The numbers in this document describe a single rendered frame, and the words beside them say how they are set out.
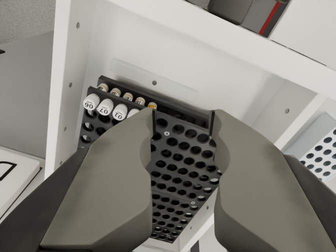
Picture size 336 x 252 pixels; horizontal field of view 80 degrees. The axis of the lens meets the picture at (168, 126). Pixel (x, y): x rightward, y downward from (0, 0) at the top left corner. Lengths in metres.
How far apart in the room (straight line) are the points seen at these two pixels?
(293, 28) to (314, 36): 0.03
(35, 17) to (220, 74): 1.13
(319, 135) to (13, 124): 0.59
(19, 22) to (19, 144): 0.93
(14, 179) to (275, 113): 0.39
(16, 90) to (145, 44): 0.47
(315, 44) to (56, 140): 0.37
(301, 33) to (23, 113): 0.56
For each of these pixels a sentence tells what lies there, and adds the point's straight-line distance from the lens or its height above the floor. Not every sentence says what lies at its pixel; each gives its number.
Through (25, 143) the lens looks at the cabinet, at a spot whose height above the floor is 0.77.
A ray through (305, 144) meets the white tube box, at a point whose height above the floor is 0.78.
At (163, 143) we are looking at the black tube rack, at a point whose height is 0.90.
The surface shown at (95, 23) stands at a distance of 0.26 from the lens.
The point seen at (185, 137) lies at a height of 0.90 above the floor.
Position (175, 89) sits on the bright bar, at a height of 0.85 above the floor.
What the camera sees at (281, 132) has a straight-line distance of 0.25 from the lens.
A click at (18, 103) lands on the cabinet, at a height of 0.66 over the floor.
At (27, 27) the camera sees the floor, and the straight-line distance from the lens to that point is 1.33.
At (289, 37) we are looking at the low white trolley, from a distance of 0.35.
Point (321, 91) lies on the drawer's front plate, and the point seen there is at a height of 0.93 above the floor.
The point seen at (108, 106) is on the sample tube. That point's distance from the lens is 0.20.
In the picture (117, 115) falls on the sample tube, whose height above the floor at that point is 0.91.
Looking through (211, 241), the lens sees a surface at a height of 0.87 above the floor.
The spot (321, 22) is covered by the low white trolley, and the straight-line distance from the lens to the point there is 0.37.
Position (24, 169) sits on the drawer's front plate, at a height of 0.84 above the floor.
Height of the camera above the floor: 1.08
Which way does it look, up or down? 57 degrees down
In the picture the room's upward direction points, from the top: 174 degrees counter-clockwise
